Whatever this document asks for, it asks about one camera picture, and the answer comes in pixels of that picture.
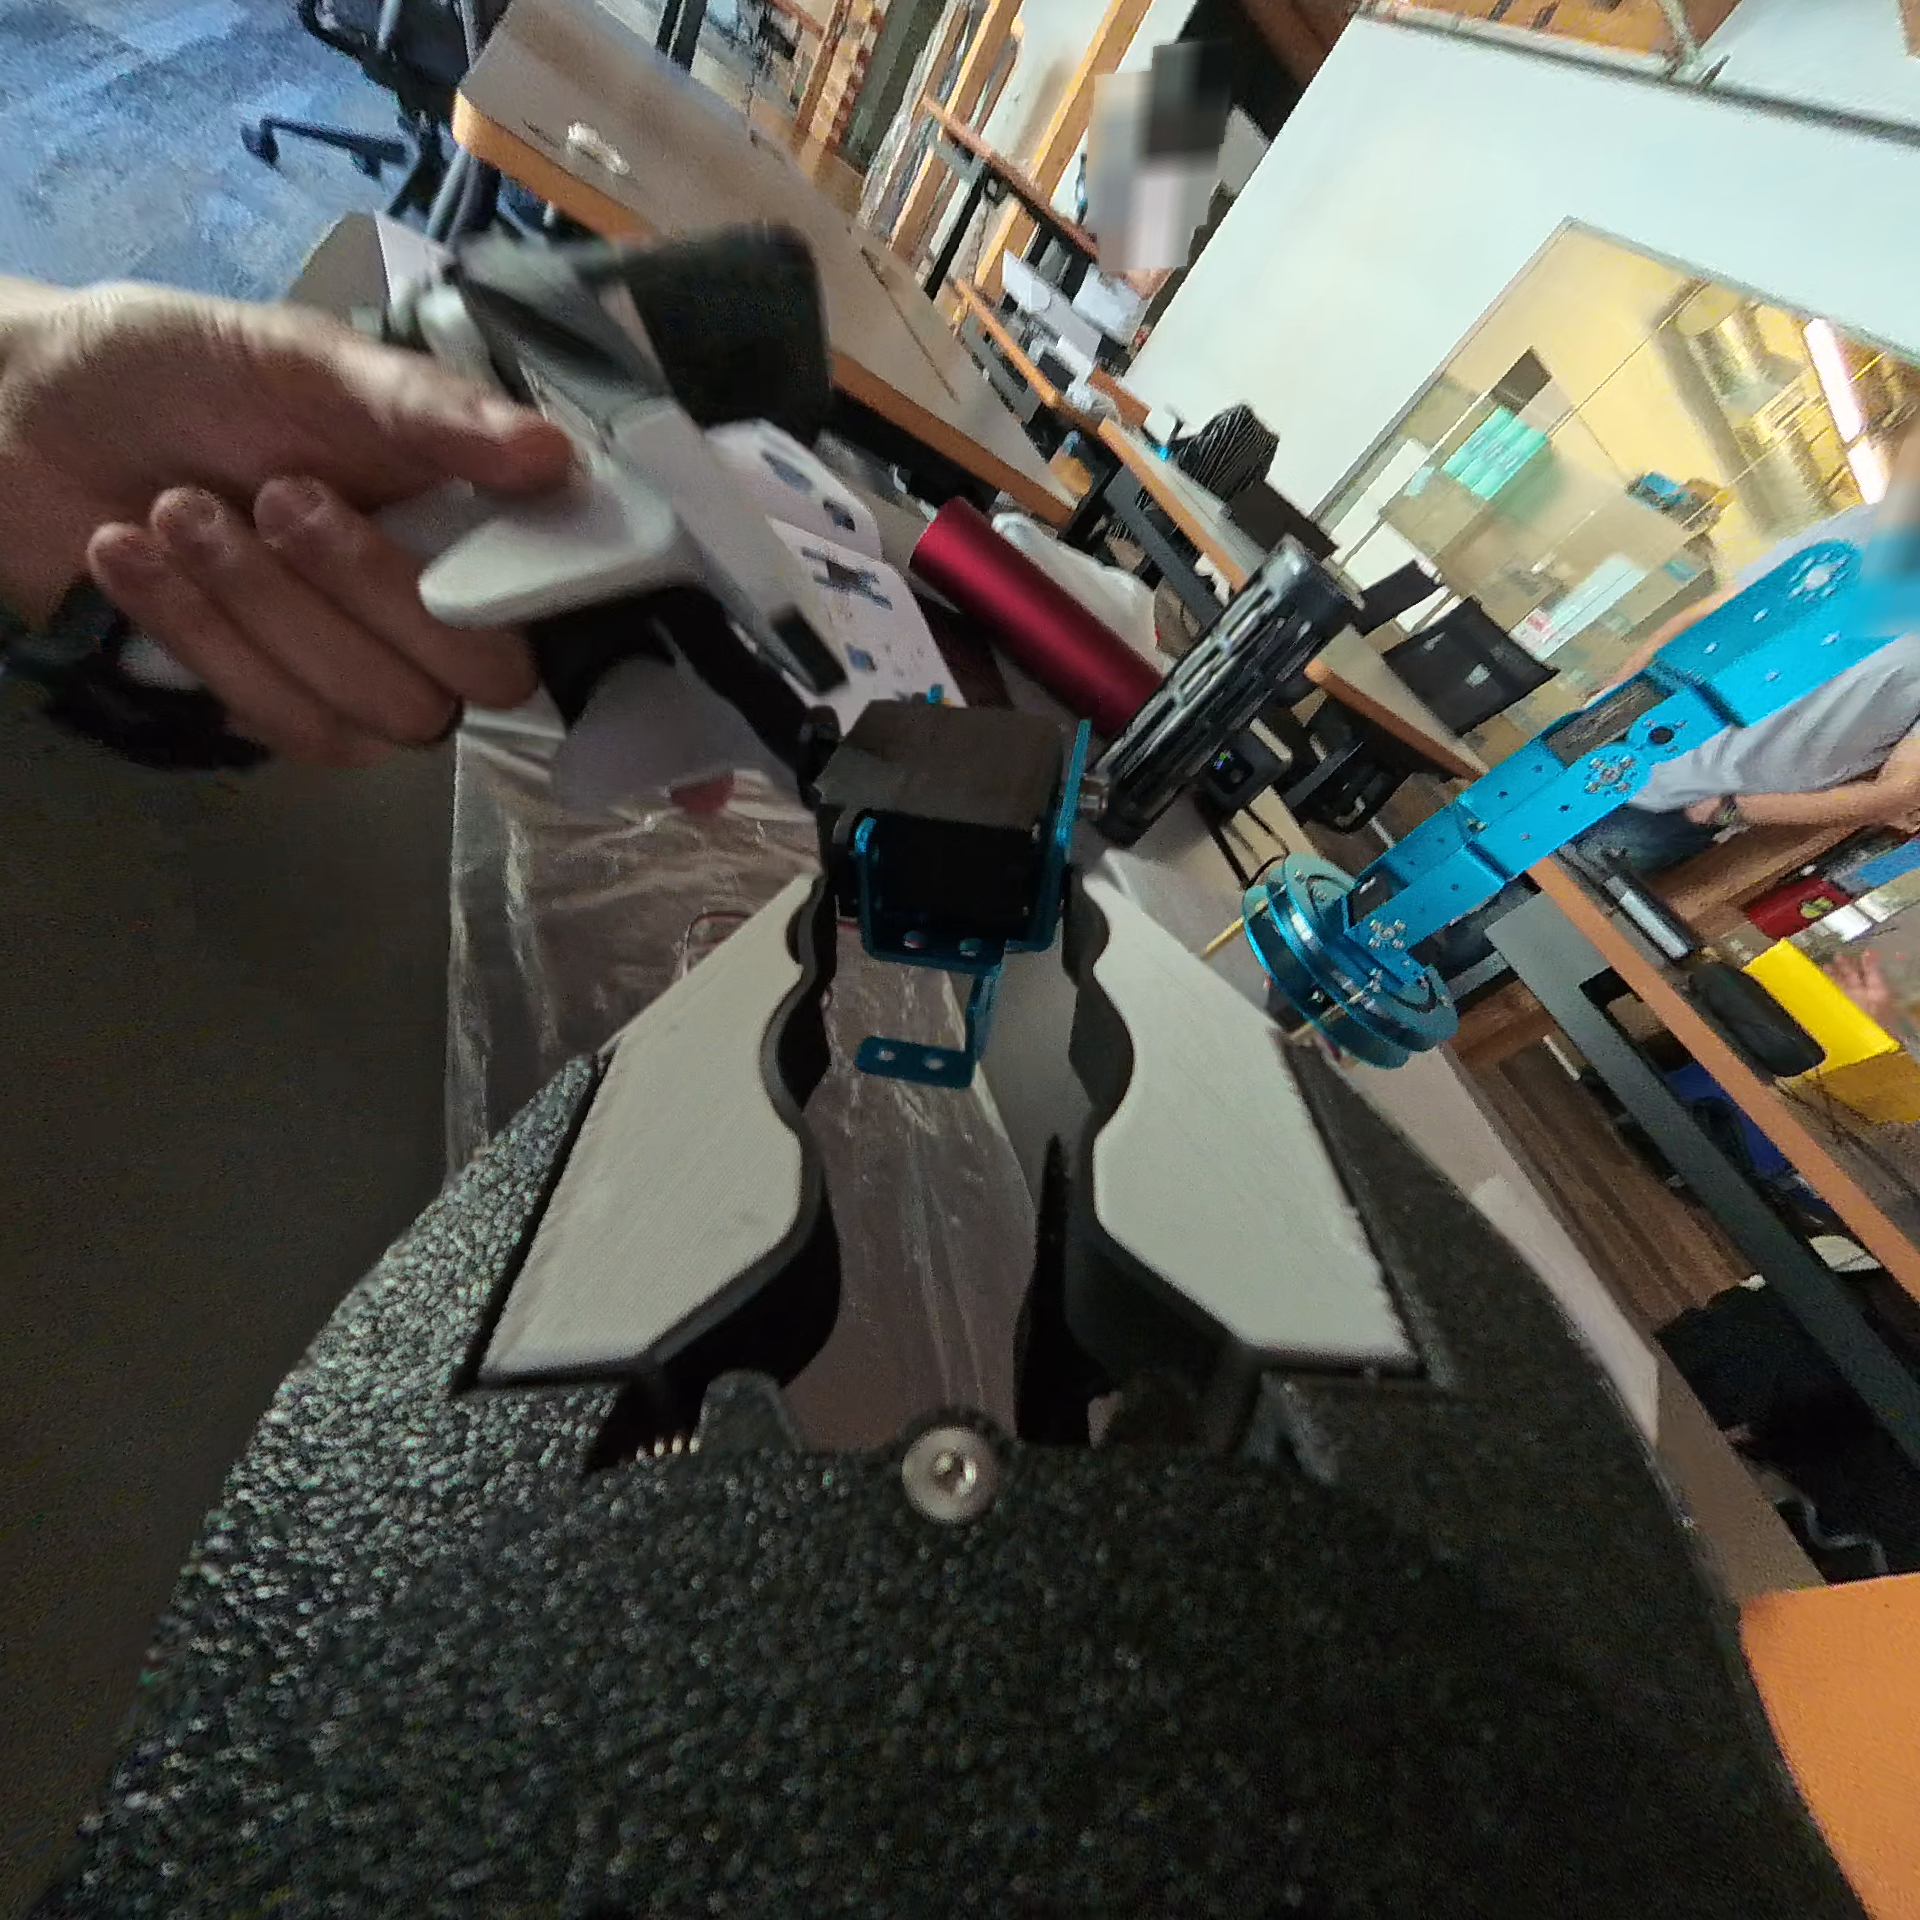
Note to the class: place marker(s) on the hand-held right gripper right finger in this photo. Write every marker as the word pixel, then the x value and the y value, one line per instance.
pixel 1245 1200

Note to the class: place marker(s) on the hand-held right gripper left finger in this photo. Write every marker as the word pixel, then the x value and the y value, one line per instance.
pixel 661 1200

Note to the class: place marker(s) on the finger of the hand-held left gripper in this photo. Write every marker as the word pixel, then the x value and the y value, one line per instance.
pixel 661 758

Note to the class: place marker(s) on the black servo with blue bracket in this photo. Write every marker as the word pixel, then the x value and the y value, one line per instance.
pixel 946 809

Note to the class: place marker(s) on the blue toy robot arm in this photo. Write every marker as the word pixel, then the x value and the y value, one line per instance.
pixel 1501 839

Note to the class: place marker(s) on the grey desk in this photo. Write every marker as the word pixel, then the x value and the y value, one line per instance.
pixel 182 1049

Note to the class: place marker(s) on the person's left hand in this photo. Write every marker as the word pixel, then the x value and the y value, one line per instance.
pixel 196 436

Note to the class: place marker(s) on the clear plastic bag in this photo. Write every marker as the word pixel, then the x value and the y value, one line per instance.
pixel 571 902

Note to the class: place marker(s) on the long wooden table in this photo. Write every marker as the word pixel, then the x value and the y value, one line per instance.
pixel 676 120

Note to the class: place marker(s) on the open instruction manual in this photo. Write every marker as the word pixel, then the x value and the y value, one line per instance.
pixel 885 616

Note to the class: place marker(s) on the red metal cylinder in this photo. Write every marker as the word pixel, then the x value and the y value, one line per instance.
pixel 1036 616

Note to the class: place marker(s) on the black office chair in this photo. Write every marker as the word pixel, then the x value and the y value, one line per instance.
pixel 390 89

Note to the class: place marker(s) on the white crumpled plastic bag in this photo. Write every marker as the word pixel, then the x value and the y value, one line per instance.
pixel 1080 556

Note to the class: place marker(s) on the black cylindrical tool holder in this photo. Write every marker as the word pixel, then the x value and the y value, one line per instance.
pixel 1215 690

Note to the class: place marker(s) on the yellow case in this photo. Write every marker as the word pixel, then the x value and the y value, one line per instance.
pixel 1838 1037

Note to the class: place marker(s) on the orange cardboard box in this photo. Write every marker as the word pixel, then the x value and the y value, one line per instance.
pixel 1846 1724

